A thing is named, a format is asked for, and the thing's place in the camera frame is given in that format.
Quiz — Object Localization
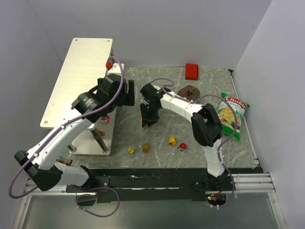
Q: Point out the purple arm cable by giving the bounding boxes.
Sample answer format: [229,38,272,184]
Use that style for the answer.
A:
[8,56,126,199]
[150,78,239,208]

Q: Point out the brown snack bar wrapper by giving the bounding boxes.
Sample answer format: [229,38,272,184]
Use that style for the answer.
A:
[56,157,72,166]

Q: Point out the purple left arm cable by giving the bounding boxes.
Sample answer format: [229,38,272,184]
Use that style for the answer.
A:
[8,56,126,199]

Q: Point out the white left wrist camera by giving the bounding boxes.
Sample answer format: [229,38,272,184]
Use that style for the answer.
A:
[107,63,122,76]

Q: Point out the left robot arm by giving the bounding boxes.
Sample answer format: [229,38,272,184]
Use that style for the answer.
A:
[14,74,135,191]

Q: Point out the red block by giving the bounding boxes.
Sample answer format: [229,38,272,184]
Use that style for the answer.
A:
[185,63,199,81]

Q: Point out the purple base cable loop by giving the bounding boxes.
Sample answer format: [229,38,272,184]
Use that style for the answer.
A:
[75,187,121,218]

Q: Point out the green chips bag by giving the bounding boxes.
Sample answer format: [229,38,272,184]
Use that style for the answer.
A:
[217,93,250,141]

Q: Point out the white two-tier shelf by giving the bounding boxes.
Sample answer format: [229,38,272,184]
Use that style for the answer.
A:
[40,38,116,156]

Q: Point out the yellow pink lion toy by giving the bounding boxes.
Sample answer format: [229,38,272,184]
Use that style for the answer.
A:
[96,128,105,137]

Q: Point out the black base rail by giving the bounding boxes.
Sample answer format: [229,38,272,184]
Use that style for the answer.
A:
[65,167,236,204]

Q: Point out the yellow duck toy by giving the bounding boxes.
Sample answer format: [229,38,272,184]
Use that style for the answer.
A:
[168,136,177,146]

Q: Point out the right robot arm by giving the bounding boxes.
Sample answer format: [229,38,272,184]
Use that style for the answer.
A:
[140,83,225,177]

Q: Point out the brown and green cup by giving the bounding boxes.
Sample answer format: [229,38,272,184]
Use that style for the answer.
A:
[178,85,200,101]

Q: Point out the olive round toy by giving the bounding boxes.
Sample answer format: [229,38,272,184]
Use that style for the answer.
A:
[142,143,151,153]

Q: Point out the yellow bee toy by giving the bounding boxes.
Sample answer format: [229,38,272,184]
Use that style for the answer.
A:
[128,147,135,155]

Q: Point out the strawberry cake toy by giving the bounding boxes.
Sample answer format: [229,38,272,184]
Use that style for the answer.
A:
[100,115,110,125]

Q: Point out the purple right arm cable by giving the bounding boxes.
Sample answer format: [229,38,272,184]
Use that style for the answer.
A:
[150,78,239,208]

